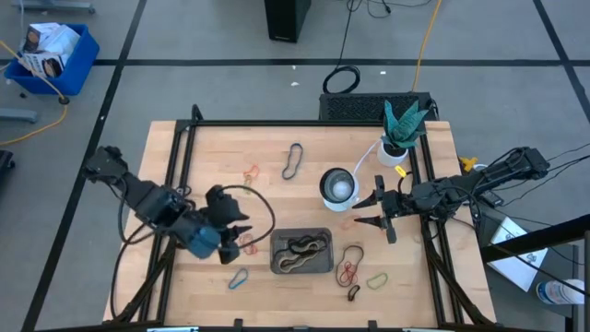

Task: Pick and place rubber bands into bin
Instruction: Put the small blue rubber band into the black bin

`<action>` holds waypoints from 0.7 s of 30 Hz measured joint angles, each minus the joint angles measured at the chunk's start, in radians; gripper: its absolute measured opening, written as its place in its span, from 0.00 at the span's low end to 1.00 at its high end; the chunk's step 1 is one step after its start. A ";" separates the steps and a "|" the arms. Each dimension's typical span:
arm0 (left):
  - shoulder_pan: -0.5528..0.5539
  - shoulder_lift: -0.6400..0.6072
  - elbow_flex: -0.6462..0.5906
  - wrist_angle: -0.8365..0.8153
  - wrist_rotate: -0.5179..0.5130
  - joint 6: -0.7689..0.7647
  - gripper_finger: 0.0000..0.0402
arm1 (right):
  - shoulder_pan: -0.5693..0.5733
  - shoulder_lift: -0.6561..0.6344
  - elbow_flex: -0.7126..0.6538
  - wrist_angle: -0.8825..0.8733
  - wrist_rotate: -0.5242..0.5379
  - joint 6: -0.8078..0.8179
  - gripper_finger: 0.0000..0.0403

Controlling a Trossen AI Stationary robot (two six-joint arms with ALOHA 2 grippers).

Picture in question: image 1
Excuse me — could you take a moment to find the large teal wavy rubber band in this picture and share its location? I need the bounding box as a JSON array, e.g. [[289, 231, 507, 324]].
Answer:
[[281, 142, 304, 181]]

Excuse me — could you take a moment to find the grey translucent plastic bin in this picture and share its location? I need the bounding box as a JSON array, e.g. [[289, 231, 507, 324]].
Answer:
[[269, 227, 335, 276]]

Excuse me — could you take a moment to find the snake plant in white pot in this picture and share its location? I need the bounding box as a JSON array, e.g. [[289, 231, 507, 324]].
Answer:
[[376, 99, 430, 168]]

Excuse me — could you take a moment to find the large maroon rubber band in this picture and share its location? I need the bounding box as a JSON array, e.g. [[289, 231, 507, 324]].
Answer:
[[336, 244, 365, 289]]

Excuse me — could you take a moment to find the white printed paper box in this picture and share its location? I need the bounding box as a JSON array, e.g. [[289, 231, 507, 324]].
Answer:
[[487, 216, 549, 293]]

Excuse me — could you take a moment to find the blue plastic crate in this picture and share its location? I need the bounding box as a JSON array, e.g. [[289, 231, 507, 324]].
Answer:
[[3, 22, 100, 97]]

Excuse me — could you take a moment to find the white cylindrical table lamp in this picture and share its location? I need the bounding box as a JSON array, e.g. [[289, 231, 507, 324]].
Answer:
[[318, 167, 361, 213]]

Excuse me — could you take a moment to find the black power adapter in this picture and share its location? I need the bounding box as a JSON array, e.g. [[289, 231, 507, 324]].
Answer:
[[478, 189, 504, 208]]

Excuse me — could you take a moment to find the black metal rig frame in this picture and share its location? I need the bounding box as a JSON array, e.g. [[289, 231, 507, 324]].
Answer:
[[108, 103, 497, 332]]

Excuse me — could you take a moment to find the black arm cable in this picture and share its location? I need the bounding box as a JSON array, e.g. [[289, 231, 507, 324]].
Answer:
[[395, 171, 484, 231], [216, 184, 277, 250]]

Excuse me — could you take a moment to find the large black rubber band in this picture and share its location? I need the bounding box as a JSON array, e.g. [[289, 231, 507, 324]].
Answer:
[[274, 233, 331, 262]]

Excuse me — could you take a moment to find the green rubber band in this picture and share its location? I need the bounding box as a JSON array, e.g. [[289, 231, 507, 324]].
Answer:
[[366, 272, 389, 291]]

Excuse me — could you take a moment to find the red rubber band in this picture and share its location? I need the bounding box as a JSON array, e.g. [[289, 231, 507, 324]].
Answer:
[[238, 231, 259, 256], [338, 261, 360, 285]]

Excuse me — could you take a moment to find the beige wavy rubber band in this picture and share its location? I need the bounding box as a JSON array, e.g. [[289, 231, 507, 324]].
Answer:
[[277, 242, 324, 273]]

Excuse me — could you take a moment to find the black mesh computer case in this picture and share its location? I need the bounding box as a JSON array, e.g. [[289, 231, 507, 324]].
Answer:
[[318, 91, 438, 123]]

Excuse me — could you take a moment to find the white plastic bottle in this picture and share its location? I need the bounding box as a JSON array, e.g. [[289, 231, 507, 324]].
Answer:
[[536, 278, 586, 306]]

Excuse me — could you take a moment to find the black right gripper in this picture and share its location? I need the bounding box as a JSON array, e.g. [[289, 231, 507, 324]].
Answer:
[[351, 173, 416, 245]]

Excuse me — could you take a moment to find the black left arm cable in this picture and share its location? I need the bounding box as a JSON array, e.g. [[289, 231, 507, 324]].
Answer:
[[216, 184, 277, 250]]

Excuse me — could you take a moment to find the black computer tower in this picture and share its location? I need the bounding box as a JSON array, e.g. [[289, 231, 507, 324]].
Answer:
[[263, 0, 313, 44]]

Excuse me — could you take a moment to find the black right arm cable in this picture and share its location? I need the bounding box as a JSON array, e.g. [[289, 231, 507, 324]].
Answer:
[[395, 171, 484, 231]]

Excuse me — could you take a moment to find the black hanging cable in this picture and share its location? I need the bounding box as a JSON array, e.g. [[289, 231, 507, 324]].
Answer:
[[109, 182, 158, 319]]

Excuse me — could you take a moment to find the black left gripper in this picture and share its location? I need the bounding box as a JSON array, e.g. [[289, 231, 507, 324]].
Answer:
[[205, 184, 254, 266]]

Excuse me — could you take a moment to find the white lamp cable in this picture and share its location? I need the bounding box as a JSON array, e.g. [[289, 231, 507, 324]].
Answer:
[[352, 139, 384, 175]]

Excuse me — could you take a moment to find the grey metal stand foot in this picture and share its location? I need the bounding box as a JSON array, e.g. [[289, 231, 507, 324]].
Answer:
[[11, 0, 97, 14], [0, 108, 39, 125]]

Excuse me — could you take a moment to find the coiled black floor cable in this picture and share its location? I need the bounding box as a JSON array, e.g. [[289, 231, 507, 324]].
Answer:
[[321, 0, 361, 96]]

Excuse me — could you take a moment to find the white printed carton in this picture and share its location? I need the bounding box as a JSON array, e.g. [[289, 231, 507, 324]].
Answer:
[[20, 50, 66, 79], [23, 22, 81, 57]]

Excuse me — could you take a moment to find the yellow floor cable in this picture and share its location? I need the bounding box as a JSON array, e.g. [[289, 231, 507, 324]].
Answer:
[[411, 0, 443, 92], [0, 40, 70, 148]]

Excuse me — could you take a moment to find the small blue rubber band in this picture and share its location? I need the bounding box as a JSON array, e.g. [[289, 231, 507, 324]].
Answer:
[[228, 267, 250, 291]]

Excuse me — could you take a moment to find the black boom beam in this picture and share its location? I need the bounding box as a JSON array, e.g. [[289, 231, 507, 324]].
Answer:
[[479, 214, 590, 264]]

